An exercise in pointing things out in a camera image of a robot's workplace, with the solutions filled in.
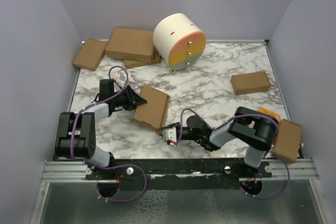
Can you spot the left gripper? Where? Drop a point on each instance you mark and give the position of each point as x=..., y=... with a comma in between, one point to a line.
x=133, y=99

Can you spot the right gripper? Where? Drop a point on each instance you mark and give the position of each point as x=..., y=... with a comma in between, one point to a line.
x=175, y=125

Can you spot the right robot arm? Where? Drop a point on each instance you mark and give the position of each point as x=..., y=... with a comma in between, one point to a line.
x=254, y=128

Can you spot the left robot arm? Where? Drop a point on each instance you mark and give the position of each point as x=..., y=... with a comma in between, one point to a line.
x=76, y=132

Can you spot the cardboard box under large box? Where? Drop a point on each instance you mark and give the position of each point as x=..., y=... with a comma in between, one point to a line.
x=134, y=64

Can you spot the large folded cardboard box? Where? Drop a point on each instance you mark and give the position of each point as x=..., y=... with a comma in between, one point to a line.
x=131, y=44

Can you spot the small folded cardboard box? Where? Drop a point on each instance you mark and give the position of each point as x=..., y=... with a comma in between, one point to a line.
x=250, y=83

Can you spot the cardboard box under book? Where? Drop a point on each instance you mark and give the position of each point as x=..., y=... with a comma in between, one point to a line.
x=288, y=140

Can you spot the round cream drawer cabinet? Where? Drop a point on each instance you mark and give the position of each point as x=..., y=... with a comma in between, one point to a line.
x=179, y=41

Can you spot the orange paperback book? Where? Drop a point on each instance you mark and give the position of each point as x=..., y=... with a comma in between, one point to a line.
x=269, y=112

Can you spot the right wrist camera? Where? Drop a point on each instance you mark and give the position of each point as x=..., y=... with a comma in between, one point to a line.
x=170, y=135

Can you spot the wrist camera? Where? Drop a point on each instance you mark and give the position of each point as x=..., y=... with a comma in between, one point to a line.
x=121, y=81
x=170, y=135

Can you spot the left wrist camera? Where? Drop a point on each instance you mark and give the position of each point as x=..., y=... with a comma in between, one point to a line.
x=121, y=81

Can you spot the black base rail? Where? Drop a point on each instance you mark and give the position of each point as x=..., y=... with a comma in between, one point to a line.
x=179, y=174

